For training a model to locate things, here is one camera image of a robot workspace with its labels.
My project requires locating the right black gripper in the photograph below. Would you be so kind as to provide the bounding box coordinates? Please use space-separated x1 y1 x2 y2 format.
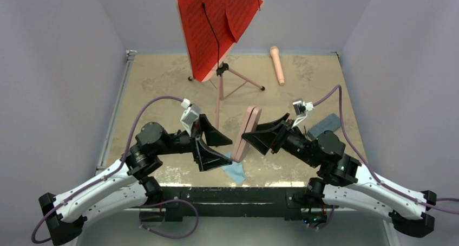
241 113 319 168

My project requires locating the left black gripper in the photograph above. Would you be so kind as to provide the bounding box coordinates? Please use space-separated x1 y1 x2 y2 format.
155 114 232 170

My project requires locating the pink glasses case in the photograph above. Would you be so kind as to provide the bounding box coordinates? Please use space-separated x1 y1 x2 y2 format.
230 105 263 163

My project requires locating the light blue cleaning cloth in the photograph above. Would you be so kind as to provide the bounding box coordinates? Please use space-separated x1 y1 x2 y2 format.
221 161 246 185

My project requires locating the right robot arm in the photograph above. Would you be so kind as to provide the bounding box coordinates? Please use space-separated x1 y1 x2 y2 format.
241 114 436 238

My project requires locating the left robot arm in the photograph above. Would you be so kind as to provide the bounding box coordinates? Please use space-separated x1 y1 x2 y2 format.
39 114 232 245

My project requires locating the blue glasses case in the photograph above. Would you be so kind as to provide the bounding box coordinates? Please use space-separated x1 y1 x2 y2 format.
306 113 341 140

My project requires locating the pink music stand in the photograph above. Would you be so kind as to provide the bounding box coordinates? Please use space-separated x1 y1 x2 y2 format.
178 63 265 128

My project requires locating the pink toy microphone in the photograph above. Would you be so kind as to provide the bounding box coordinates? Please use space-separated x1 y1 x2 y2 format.
270 46 285 86

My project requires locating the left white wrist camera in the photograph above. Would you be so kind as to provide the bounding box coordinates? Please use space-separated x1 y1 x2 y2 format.
180 99 201 136

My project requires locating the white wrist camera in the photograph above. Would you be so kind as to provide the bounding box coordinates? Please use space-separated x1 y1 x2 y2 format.
180 99 201 136
292 99 314 127

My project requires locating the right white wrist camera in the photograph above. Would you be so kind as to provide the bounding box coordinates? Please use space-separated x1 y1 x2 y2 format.
292 99 314 127

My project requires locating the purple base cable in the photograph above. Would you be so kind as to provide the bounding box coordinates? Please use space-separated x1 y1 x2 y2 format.
139 199 199 239

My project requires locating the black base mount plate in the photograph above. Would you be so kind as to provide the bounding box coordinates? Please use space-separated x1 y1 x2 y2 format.
127 186 338 224

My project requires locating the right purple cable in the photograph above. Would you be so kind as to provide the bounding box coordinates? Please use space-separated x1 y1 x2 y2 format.
312 85 459 215

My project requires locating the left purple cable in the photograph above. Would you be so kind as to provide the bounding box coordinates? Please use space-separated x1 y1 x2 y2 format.
30 96 184 244

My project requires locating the aluminium frame rail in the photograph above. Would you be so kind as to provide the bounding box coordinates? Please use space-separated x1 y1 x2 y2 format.
64 50 137 246

